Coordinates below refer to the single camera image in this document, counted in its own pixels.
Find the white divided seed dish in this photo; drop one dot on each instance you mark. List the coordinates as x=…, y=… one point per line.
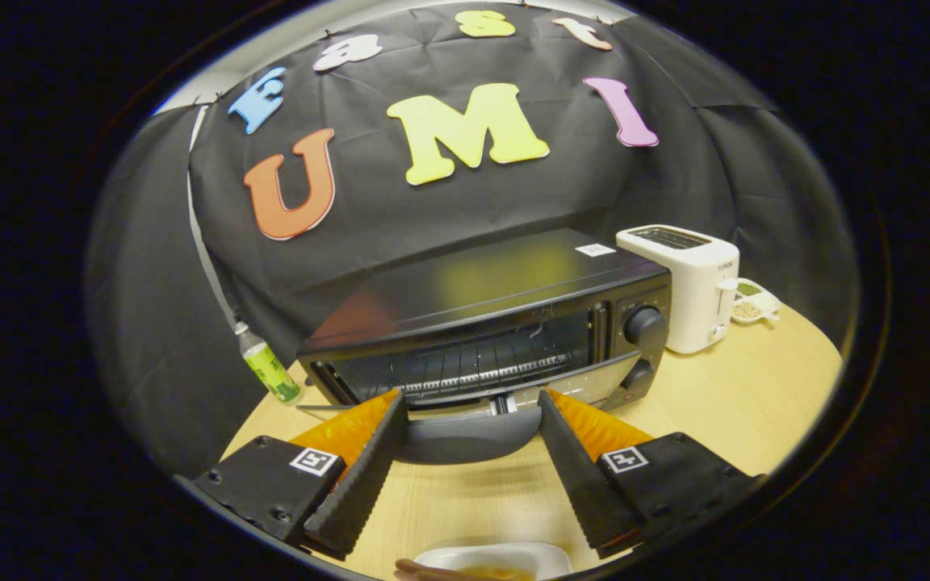
x=749, y=307

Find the green label plastic bottle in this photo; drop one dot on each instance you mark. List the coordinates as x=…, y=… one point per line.
x=271, y=371

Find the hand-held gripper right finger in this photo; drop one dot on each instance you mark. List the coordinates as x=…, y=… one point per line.
x=574, y=472

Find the black toaster oven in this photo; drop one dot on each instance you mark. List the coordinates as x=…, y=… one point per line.
x=497, y=282

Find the white pop-up toaster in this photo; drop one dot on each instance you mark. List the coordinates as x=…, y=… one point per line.
x=695, y=282

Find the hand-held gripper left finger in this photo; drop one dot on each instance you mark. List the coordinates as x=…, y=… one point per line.
x=368, y=472

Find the white oval plate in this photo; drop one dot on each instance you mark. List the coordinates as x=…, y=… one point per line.
x=505, y=555

